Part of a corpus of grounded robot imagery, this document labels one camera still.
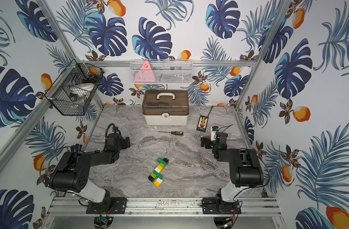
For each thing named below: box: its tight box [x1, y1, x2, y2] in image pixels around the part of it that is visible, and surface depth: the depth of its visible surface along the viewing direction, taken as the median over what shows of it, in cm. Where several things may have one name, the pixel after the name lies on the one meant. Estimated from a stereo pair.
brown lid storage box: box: [142, 89, 190, 126], surface depth 100 cm
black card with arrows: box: [196, 114, 209, 133], surface depth 109 cm
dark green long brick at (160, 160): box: [157, 157, 167, 167], surface depth 90 cm
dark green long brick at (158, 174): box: [152, 170, 164, 180], surface depth 85 cm
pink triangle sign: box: [133, 60, 156, 83], surface depth 92 cm
